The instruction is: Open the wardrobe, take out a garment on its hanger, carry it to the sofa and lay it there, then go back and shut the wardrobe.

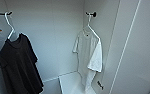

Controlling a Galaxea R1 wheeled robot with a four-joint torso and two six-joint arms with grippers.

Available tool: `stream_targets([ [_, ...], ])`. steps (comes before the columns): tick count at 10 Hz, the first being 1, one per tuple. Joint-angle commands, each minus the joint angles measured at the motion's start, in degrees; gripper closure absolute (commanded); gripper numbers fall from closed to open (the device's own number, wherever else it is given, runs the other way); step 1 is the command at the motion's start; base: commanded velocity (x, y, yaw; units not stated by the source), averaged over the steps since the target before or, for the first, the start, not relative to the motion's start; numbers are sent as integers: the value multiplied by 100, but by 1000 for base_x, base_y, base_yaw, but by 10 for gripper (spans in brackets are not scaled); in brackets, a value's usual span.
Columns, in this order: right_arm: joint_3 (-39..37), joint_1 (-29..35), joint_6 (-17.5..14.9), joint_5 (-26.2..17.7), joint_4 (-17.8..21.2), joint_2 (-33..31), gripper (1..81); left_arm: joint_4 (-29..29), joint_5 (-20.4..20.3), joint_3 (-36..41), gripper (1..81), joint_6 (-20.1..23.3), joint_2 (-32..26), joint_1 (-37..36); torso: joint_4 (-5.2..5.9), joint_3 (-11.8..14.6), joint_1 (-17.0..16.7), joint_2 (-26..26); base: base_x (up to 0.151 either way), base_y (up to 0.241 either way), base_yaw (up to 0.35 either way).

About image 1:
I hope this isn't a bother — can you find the white shirt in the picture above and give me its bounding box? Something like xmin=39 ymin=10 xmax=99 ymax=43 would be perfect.
xmin=72 ymin=26 xmax=104 ymax=93

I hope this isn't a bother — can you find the white wardrobe door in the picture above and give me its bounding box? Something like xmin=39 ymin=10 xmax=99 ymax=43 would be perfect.
xmin=108 ymin=0 xmax=150 ymax=94

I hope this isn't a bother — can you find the white wardrobe cabinet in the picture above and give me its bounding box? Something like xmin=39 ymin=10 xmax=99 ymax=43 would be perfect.
xmin=0 ymin=0 xmax=125 ymax=94

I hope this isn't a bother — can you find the black wardrobe hook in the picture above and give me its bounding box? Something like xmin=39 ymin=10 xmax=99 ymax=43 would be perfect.
xmin=0 ymin=9 xmax=13 ymax=19
xmin=84 ymin=11 xmax=98 ymax=19

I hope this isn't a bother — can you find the black hanging garment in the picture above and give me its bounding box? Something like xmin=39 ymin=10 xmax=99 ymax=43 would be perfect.
xmin=0 ymin=32 xmax=45 ymax=94

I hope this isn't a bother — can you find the white garment hanger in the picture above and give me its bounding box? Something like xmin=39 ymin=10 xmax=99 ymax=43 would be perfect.
xmin=3 ymin=11 xmax=21 ymax=42

